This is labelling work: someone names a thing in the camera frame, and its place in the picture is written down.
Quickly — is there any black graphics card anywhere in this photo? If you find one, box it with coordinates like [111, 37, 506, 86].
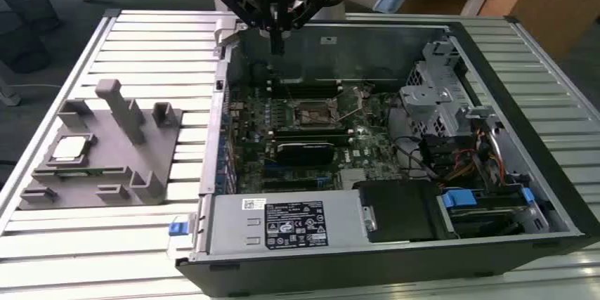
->
[275, 142, 335, 167]

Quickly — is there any black RAM slot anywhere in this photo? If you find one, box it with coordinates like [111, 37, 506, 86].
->
[265, 87, 342, 99]
[273, 135, 353, 145]
[265, 79, 342, 89]
[273, 128, 353, 138]

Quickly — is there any CPU socket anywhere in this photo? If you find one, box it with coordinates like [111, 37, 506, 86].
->
[291, 98, 342, 129]

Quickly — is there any green motherboard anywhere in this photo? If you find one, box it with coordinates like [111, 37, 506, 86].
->
[222, 81, 405, 196]

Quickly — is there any white table leg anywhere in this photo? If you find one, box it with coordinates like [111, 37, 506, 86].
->
[0, 59, 22, 107]

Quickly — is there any black expansion slot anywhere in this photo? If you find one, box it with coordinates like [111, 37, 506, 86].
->
[263, 164, 338, 175]
[259, 178, 329, 192]

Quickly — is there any orange wire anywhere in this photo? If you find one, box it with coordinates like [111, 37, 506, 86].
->
[442, 168, 474, 183]

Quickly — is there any wooden cabinet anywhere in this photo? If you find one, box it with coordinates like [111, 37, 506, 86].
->
[479, 0, 600, 67]

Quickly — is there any hard disk in blue carrier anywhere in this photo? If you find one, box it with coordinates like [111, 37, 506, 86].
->
[437, 190, 529, 240]

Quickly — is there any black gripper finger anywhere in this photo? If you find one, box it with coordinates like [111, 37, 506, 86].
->
[277, 0, 330, 56]
[215, 0, 281, 56]

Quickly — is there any silver power supply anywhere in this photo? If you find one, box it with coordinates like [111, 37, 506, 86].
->
[195, 190, 369, 255]

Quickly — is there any black plastic shroud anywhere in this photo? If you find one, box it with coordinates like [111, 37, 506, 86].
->
[350, 179, 458, 243]

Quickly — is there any silver CPU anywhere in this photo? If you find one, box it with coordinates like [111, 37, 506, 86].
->
[50, 135, 89, 159]

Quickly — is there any black mesh wastebasket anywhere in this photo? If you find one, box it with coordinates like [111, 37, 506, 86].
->
[0, 0, 61, 74]

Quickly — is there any grey case latch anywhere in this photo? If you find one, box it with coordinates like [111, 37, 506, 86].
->
[213, 18, 239, 57]

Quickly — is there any black PC case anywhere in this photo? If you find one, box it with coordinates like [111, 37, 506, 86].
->
[173, 15, 600, 298]

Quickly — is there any grey parts rack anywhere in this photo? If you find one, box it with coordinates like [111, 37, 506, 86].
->
[17, 78, 185, 211]

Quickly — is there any small silver heatsink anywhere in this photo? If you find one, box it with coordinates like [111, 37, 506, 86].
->
[339, 169, 366, 188]

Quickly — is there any green RAM stick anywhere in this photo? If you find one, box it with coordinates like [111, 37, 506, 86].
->
[33, 167, 123, 177]

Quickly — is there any silver drive cage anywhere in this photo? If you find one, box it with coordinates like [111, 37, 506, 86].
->
[397, 41, 474, 139]

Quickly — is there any black internal cable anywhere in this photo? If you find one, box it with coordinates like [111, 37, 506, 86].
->
[389, 134, 439, 180]

